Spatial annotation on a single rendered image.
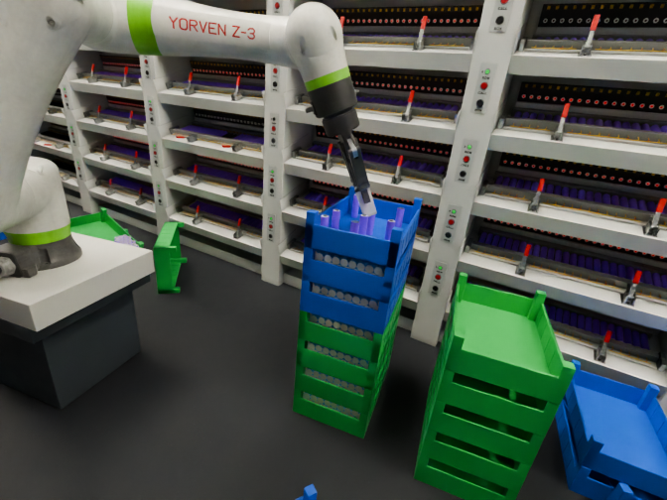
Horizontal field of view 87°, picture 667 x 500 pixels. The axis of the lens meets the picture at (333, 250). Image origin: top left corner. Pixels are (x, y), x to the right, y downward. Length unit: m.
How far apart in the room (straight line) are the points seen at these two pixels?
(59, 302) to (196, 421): 0.42
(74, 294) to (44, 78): 0.44
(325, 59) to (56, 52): 0.44
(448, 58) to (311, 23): 0.52
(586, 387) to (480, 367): 0.61
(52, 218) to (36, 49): 0.41
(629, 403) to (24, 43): 1.56
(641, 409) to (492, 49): 1.05
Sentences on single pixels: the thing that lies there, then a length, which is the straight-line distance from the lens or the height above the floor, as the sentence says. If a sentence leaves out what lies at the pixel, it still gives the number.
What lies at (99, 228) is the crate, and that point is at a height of 0.10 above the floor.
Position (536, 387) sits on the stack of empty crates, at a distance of 0.76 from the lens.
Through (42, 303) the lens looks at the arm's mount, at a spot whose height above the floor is 0.34.
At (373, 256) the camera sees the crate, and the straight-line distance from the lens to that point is 0.71.
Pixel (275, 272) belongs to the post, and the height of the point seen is 0.06.
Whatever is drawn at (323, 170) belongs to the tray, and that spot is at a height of 0.54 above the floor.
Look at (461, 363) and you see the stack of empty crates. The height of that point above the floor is 0.34.
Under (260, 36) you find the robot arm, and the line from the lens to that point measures 0.87.
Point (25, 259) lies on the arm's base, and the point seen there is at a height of 0.38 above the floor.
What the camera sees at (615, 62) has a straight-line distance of 1.12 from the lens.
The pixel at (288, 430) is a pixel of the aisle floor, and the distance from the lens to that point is 1.00.
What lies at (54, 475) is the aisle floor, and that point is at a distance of 1.05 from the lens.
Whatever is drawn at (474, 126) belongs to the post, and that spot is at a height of 0.75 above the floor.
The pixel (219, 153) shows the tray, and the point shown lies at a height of 0.52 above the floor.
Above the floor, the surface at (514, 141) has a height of 0.72.
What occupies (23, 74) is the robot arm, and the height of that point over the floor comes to 0.76.
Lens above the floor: 0.77
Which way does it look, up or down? 23 degrees down
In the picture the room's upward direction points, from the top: 6 degrees clockwise
